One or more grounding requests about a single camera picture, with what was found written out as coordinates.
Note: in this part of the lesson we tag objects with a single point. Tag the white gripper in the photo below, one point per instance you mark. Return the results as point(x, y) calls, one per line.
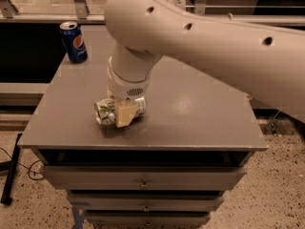
point(125, 88)

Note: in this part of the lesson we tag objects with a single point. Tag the white green 7up can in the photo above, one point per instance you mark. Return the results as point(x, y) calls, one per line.
point(105, 112)

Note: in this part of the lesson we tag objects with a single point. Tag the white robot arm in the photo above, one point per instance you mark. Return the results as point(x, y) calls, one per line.
point(268, 63)

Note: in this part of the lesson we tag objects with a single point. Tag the blue pepsi can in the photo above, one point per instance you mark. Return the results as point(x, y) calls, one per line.
point(73, 41)

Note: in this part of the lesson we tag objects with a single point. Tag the grey drawer cabinet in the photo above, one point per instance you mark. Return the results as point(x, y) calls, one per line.
point(192, 121)

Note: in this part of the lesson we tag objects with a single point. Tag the top grey drawer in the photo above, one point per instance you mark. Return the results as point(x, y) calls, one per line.
point(142, 178)

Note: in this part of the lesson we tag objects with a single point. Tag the grey drawer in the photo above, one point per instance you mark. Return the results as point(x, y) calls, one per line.
point(142, 178)
point(146, 202)
point(146, 219)

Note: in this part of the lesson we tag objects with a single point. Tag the middle grey drawer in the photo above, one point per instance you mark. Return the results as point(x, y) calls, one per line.
point(146, 202)

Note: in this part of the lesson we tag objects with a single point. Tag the bottom grey drawer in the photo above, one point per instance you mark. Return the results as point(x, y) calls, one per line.
point(146, 219)

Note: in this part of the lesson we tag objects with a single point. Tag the black bar on floor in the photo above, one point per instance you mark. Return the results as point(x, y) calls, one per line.
point(10, 167)

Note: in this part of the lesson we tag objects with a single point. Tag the metal railing frame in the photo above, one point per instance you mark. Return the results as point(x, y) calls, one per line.
point(272, 12)

